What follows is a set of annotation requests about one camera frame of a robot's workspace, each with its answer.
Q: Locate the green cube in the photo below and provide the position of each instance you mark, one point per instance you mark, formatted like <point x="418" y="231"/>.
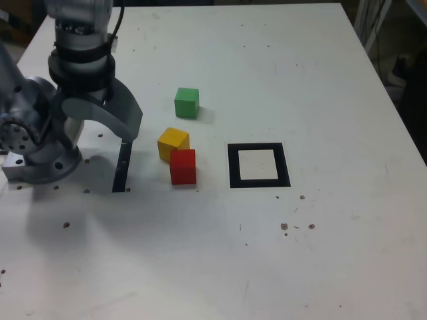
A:
<point x="186" y="103"/>

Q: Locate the white metal frame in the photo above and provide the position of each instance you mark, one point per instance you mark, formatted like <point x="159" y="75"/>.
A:
<point x="365" y="20"/>

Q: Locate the black tape square outline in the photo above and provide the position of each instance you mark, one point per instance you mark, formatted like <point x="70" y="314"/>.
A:
<point x="233" y="166"/>

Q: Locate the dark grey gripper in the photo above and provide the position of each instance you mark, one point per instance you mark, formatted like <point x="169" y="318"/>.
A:
<point x="88" y="96"/>

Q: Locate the black tape strip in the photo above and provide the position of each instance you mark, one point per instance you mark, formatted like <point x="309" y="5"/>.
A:
<point x="120" y="170"/>

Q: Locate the red cube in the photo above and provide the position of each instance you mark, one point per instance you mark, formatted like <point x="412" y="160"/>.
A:
<point x="183" y="166"/>

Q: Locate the yellow cube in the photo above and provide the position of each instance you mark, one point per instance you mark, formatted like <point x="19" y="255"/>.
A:
<point x="171" y="140"/>

